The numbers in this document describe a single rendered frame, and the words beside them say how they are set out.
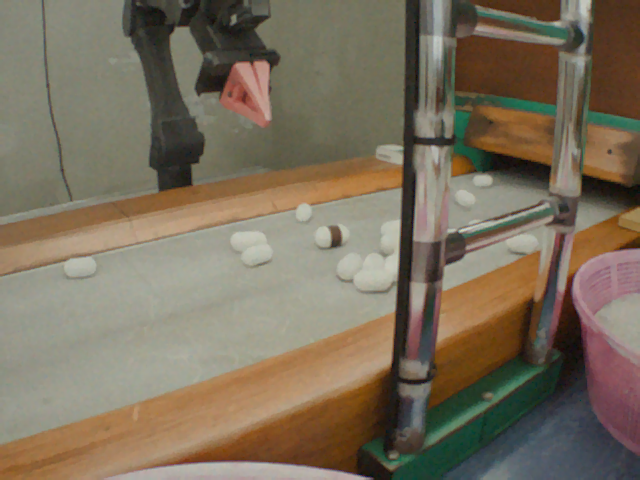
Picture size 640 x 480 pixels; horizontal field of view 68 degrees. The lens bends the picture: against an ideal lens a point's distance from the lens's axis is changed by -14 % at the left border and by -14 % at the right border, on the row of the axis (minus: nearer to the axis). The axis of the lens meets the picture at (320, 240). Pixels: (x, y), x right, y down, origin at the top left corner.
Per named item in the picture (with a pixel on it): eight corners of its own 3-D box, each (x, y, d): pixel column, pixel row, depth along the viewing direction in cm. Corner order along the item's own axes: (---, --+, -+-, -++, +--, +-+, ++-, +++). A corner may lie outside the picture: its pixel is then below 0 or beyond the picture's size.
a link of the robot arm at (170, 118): (203, 150, 87) (166, -4, 91) (165, 156, 83) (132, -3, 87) (193, 164, 92) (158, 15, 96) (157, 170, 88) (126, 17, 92)
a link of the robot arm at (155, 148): (205, 131, 88) (193, 128, 93) (156, 138, 84) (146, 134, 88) (206, 168, 91) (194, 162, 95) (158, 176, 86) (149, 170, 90)
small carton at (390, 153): (376, 158, 86) (376, 146, 86) (391, 156, 88) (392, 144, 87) (402, 165, 82) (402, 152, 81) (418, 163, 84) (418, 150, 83)
